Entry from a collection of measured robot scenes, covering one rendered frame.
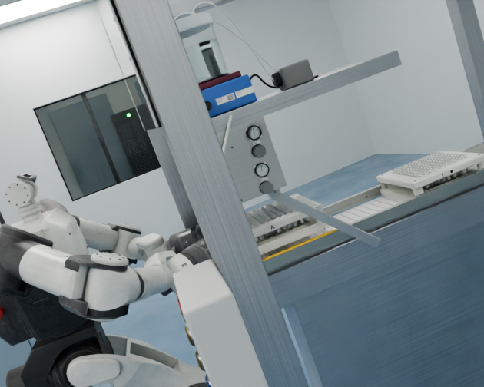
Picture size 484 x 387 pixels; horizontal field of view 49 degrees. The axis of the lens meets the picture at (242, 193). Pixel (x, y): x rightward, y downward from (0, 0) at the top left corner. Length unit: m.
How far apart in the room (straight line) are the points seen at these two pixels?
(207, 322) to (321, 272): 0.91
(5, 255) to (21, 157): 5.16
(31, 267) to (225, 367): 0.68
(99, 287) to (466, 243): 1.09
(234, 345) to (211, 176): 0.21
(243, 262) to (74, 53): 5.87
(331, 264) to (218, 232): 0.83
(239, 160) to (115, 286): 0.46
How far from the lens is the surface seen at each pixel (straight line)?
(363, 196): 1.80
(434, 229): 1.62
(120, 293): 1.14
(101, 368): 1.57
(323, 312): 1.58
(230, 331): 0.62
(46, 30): 6.55
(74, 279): 1.14
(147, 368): 1.59
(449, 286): 1.74
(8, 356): 3.93
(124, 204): 6.45
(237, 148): 1.36
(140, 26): 0.69
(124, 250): 1.83
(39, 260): 1.22
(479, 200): 1.68
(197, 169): 0.69
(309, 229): 1.48
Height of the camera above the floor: 1.36
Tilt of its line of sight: 10 degrees down
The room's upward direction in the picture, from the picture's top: 20 degrees counter-clockwise
